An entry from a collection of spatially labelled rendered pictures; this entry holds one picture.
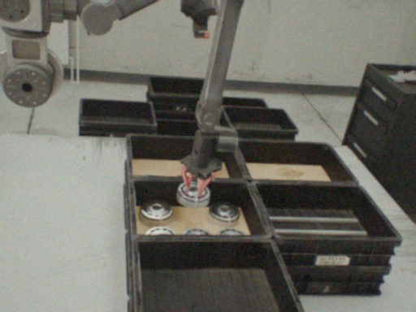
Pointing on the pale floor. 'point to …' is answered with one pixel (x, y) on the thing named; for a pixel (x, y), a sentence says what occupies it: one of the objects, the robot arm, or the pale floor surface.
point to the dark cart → (386, 132)
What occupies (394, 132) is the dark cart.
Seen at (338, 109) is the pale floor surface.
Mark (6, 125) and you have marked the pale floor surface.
